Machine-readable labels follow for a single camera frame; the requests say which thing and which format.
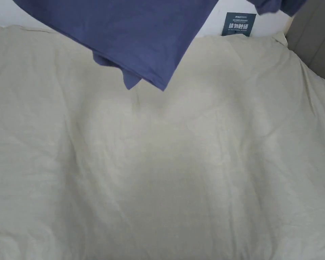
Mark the dark blue shirt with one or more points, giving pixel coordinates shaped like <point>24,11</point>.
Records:
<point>130,35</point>

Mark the bed with beige sheet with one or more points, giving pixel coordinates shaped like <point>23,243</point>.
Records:
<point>162,168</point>

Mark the dark teal sign card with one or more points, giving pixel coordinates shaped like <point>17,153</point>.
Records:
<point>238,25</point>

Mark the grey padded headboard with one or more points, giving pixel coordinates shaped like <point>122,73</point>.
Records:
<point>314,35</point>

